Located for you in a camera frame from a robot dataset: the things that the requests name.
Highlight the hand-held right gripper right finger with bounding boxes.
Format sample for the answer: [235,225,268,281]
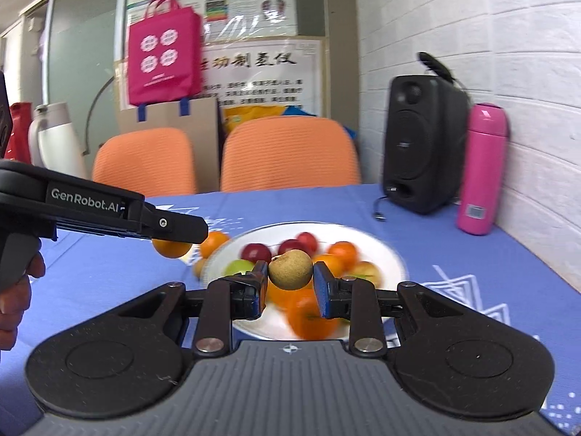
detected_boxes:
[313,261,475,359]

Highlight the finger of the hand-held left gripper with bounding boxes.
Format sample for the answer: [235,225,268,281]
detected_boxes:
[141,202,210,245]

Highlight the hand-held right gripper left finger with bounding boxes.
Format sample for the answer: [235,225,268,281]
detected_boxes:
[109,261,269,359]

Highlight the large orange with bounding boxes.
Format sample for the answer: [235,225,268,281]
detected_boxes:
[152,237,194,259]

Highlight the green jujube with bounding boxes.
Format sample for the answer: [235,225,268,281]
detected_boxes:
[226,259,256,277]

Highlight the medium orange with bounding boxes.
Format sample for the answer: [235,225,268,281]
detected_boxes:
[313,254,348,280]

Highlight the brown kiwi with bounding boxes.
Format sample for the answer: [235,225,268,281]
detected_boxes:
[268,250,315,290]

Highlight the round tangerine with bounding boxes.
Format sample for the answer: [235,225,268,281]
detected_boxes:
[327,242,359,270]

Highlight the yellow red plum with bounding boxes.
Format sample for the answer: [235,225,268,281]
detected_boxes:
[347,261,382,288]

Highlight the white plate with blue rim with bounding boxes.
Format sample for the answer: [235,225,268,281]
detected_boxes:
[203,222,406,341]

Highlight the person's left hand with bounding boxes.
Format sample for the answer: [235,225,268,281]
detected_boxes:
[0,251,46,352]

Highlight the white thermos jug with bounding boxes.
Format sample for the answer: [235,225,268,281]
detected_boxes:
[28,102,88,180]

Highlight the orange chair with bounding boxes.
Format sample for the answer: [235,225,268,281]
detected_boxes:
[220,117,361,192]
[92,128,198,197]

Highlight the red thermos jug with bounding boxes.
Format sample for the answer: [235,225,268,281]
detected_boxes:
[4,102,33,164]

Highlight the yellow snack bag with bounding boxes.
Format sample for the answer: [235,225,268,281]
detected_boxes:
[222,104,314,146]

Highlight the blue printed tablecloth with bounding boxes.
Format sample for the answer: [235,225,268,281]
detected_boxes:
[0,184,581,436]

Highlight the pink tote bag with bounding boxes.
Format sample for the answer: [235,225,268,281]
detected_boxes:
[126,0,203,106]

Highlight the black speaker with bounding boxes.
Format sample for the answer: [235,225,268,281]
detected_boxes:
[382,75,470,215]

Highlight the pink bottle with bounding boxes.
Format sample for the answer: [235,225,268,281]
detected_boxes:
[456,103,509,236]

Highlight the small black device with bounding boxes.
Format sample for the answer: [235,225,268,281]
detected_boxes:
[417,51,460,85]

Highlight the brown bag with blue handles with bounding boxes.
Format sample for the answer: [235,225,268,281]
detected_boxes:
[115,96,223,194]

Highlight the white text wall poster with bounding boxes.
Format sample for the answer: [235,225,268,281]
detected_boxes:
[200,36,330,119]

